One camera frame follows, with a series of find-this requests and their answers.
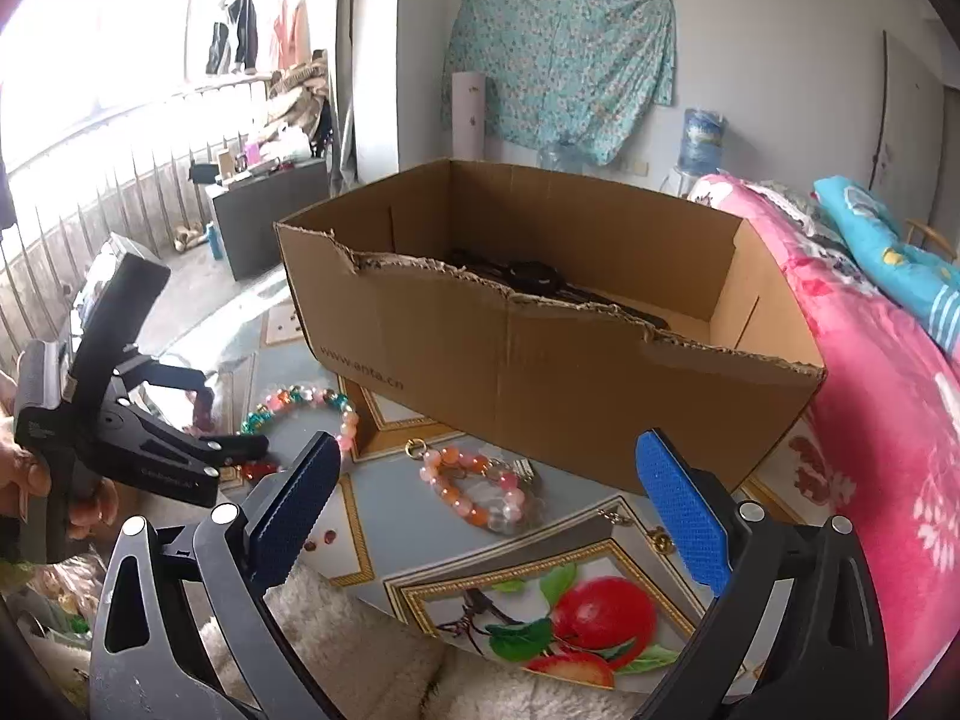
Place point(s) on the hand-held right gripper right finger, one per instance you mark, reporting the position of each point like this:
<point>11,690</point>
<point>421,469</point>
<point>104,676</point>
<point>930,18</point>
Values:
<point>682,510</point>

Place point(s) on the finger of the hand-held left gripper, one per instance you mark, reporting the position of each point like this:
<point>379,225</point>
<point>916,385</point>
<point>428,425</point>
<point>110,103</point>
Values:
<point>172,376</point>
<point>232,448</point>

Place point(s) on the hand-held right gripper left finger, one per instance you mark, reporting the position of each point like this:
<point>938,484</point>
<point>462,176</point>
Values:
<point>292,517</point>

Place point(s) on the brown cardboard box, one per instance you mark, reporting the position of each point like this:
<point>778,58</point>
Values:
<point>525,367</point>

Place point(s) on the person's left hand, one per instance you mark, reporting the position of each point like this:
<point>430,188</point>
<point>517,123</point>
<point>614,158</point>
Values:
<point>26,476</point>

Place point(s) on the red bead ornament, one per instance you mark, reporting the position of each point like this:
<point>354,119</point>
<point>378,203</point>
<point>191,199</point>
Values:
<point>259,470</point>

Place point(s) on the metal balcony railing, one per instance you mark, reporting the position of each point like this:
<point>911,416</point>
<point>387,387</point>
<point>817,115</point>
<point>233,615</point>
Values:
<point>112,195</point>

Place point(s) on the small blue bottle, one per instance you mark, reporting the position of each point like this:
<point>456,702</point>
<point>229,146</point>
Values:
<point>216,241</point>

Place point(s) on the gold butterfly earring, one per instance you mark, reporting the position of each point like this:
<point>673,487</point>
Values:
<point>416,450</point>

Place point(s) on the white fluffy towel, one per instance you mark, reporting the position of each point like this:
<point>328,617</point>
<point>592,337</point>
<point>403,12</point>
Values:
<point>352,660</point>

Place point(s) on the gold silver clip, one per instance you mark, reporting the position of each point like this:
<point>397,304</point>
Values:
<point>529,474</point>

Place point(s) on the grey cabinet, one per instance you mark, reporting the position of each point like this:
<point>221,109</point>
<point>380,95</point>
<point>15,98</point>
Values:
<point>262,217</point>

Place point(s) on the fruit printed tablecloth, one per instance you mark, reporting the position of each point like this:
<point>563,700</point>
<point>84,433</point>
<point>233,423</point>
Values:
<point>480,577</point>

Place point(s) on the pink floral blanket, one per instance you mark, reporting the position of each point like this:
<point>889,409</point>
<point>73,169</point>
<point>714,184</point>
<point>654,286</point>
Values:
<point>885,465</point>

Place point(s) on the colourful plastic bag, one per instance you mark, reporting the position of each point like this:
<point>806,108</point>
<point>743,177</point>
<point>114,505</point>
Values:
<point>52,607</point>

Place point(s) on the pile of cloth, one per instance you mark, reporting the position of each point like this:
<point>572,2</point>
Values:
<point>300,97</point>

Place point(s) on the dark hanging jacket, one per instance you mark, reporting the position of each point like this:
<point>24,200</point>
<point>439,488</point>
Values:
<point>234,34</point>

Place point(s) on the grey lace bedding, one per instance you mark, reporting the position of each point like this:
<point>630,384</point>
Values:
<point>795,214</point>

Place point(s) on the blue cartoon quilt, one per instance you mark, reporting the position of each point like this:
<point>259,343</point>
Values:
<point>892,255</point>

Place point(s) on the pink hanging garment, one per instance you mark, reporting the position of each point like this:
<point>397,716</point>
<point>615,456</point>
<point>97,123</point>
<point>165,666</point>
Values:
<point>291,34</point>

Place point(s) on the blue water bottle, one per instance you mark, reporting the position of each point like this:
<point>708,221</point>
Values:
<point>703,139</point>

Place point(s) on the wooden chair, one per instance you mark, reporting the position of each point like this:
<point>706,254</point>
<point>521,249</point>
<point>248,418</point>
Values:
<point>930,232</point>

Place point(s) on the white paper roll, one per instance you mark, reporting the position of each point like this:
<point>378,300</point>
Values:
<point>466,116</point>

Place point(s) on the turquoise floral cloth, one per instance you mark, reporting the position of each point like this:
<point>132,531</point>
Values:
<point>555,60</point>

